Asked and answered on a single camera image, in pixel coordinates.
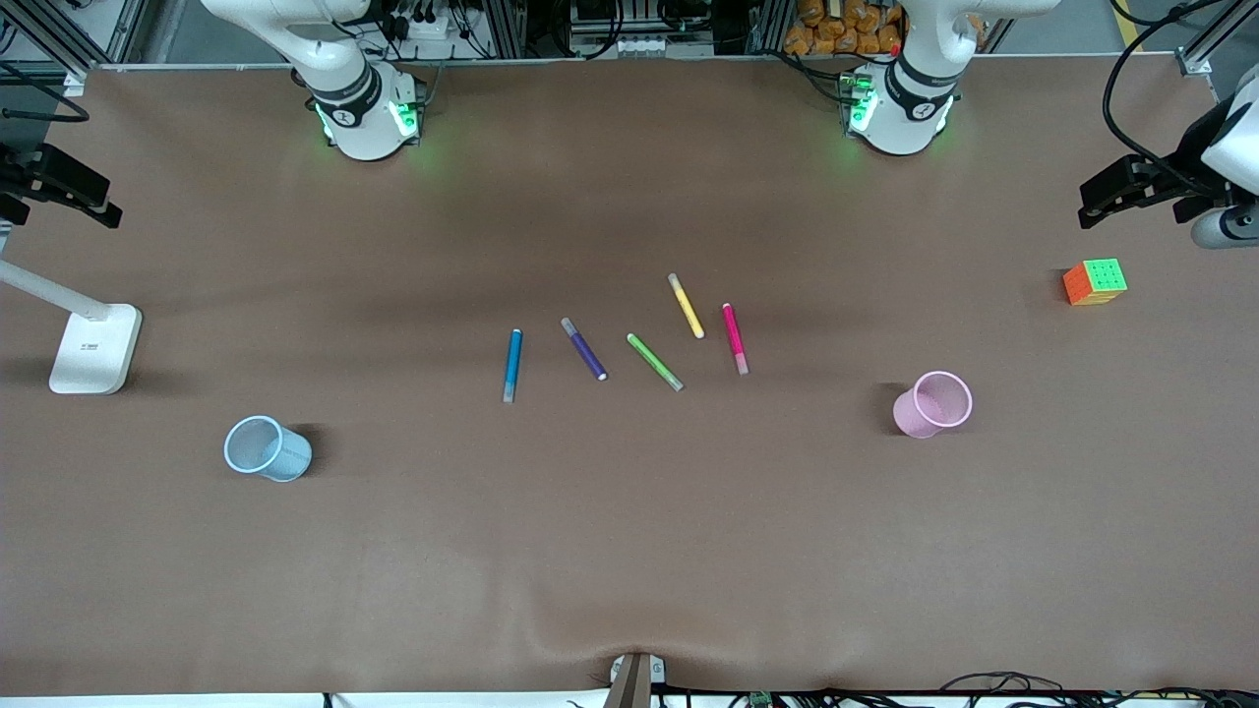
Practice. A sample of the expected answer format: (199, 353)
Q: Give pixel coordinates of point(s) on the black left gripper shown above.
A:
(1176, 173)

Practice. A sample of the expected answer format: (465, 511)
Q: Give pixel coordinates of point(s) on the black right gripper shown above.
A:
(22, 177)

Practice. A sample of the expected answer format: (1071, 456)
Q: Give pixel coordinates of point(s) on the pink marker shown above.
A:
(734, 334)

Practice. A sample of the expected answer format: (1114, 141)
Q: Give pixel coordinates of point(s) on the blue marker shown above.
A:
(512, 364)

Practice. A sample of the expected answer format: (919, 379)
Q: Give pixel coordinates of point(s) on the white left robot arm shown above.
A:
(910, 108)

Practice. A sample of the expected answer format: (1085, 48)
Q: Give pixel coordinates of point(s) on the colourful puzzle cube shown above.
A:
(1097, 280)

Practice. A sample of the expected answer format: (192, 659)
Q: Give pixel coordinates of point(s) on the pink mesh cup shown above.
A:
(910, 413)

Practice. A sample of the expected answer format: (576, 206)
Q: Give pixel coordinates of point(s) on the light blue mesh cup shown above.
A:
(285, 457)

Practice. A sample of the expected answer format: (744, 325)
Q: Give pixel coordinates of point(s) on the orange packaged items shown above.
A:
(836, 29)

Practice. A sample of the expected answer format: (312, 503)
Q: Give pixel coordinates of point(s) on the white power strip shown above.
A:
(423, 25)

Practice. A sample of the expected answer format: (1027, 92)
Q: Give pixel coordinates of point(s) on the yellow marker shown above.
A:
(686, 306)

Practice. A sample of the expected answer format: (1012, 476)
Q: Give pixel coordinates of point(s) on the white terminal strip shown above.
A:
(644, 45)

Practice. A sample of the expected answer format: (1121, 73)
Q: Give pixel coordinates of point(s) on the green marker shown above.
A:
(654, 361)

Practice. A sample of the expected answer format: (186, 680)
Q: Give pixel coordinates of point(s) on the purple marker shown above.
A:
(585, 351)

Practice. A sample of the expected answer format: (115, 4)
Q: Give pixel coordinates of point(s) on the black left camera bracket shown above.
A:
(1195, 207)

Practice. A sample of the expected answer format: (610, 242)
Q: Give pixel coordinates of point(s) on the aluminium frame post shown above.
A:
(123, 29)
(1195, 61)

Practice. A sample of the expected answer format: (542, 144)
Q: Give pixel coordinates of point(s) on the tan camera mount bracket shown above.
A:
(634, 678)

